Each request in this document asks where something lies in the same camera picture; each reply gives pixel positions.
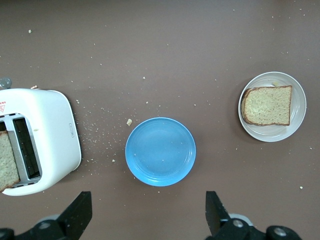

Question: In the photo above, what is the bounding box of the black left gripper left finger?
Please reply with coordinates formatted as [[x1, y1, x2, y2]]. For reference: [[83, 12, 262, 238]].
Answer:
[[0, 191, 93, 240]]

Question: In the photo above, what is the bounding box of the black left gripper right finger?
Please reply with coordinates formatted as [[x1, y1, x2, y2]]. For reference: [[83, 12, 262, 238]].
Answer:
[[205, 190, 301, 240]]

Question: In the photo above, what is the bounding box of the brown bread slice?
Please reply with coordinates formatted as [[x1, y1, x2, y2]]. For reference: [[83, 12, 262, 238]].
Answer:
[[240, 85, 293, 127], [0, 130, 21, 193]]

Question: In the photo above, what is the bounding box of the blue plate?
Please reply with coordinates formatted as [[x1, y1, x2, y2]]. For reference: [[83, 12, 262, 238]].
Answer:
[[124, 116, 197, 188]]

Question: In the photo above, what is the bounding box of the beige plate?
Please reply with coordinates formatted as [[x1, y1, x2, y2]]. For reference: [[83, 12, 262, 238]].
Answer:
[[237, 71, 308, 143]]

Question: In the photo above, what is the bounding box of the white toaster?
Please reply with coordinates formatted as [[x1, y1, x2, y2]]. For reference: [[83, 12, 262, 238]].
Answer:
[[0, 77, 82, 197]]

